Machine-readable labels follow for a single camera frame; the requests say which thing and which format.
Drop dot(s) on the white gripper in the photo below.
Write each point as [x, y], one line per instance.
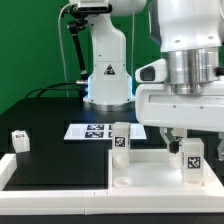
[156, 105]

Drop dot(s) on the white square tabletop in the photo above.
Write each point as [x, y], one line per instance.
[148, 172]

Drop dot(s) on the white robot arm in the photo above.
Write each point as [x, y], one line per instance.
[183, 89]

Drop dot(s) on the white U-shaped obstacle fence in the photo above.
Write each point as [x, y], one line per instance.
[86, 202]

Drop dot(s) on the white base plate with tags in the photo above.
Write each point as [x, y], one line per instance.
[100, 132]

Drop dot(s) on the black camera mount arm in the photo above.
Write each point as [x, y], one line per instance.
[74, 30]

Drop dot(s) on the camera on mount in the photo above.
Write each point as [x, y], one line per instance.
[91, 6]

